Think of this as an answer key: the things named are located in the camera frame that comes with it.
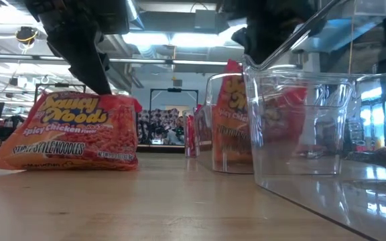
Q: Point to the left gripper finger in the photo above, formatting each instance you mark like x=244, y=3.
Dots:
x=82, y=60

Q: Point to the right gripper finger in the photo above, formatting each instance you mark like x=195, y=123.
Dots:
x=260, y=47

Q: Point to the orange Saucy Noods pack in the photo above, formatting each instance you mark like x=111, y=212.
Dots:
x=230, y=117
x=72, y=134

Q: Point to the background black robot arm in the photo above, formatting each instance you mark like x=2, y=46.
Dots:
x=156, y=132

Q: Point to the grey ceiling box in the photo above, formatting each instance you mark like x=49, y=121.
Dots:
x=205, y=19

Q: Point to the bright ceiling light panel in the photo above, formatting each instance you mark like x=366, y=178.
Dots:
x=193, y=39

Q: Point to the long ceiling light tube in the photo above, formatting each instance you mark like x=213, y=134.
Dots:
x=166, y=62

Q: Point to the dark patterned cloth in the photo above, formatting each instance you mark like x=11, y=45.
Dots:
x=152, y=115

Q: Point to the clear plastic bin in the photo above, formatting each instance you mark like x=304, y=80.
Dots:
x=313, y=160
x=214, y=157
x=188, y=115

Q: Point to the person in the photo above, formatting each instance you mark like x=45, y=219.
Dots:
x=176, y=134

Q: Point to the background wooden workbench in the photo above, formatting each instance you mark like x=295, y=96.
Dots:
x=166, y=146

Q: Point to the silver ventilation duct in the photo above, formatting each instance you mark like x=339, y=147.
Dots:
x=136, y=15

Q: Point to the black ceiling camera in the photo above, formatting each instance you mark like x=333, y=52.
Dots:
x=25, y=33

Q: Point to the grey wall box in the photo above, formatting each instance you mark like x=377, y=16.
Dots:
x=177, y=83

